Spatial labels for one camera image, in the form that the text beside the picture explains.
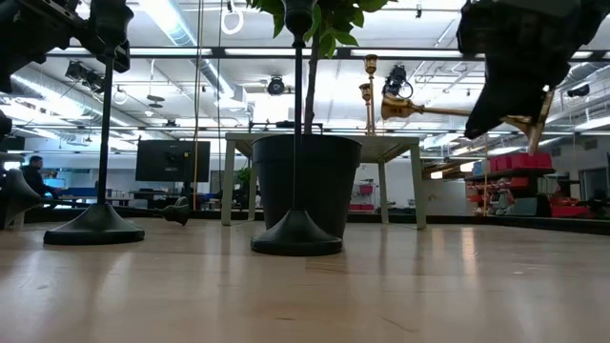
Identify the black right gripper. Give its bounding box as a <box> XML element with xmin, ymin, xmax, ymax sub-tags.
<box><xmin>456</xmin><ymin>0</ymin><xmax>610</xmax><ymax>140</ymax></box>

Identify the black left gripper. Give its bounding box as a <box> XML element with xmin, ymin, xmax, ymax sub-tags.
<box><xmin>0</xmin><ymin>0</ymin><xmax>131</xmax><ymax>94</ymax></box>

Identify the black ceiling light fixture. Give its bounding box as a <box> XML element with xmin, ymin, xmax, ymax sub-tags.
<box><xmin>64</xmin><ymin>59</ymin><xmax>107</xmax><ymax>94</ymax></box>

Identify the red storage bins row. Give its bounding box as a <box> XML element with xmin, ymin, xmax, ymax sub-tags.
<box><xmin>489</xmin><ymin>151</ymin><xmax>554</xmax><ymax>174</ymax></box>

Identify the black storage shelf rack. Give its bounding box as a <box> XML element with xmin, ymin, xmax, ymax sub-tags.
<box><xmin>464</xmin><ymin>166</ymin><xmax>585</xmax><ymax>218</ymax></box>

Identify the black ceiling spotlight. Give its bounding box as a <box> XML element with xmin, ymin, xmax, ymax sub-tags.
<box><xmin>266</xmin><ymin>74</ymin><xmax>287</xmax><ymax>97</ymax></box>
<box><xmin>565</xmin><ymin>83</ymin><xmax>592</xmax><ymax>99</ymax></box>

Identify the black monitor screen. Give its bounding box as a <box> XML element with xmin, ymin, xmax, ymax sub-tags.
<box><xmin>134</xmin><ymin>139</ymin><xmax>212</xmax><ymax>184</ymax></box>

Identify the person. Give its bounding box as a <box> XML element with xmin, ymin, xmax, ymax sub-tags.
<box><xmin>21</xmin><ymin>155</ymin><xmax>62</xmax><ymax>199</ymax></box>

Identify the small pale green table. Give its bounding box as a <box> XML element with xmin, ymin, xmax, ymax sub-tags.
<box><xmin>220</xmin><ymin>131</ymin><xmax>428</xmax><ymax>232</ymax></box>

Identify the green leafy plant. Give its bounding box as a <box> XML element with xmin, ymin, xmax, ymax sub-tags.
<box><xmin>245</xmin><ymin>0</ymin><xmax>399</xmax><ymax>136</ymax></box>

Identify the black plant pot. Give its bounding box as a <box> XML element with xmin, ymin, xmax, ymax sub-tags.
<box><xmin>251</xmin><ymin>133</ymin><xmax>363</xmax><ymax>240</ymax></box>

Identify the black overhead frame bar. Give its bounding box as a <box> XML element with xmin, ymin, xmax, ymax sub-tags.
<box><xmin>46</xmin><ymin>46</ymin><xmax>610</xmax><ymax>61</ymax></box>

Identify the white hanging cable loop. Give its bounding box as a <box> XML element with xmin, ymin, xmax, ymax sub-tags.
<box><xmin>220</xmin><ymin>5</ymin><xmax>246</xmax><ymax>36</ymax></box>

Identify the black ceiling camera with cable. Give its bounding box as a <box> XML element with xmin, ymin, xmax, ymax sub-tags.
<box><xmin>380</xmin><ymin>63</ymin><xmax>415</xmax><ymax>101</ymax></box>

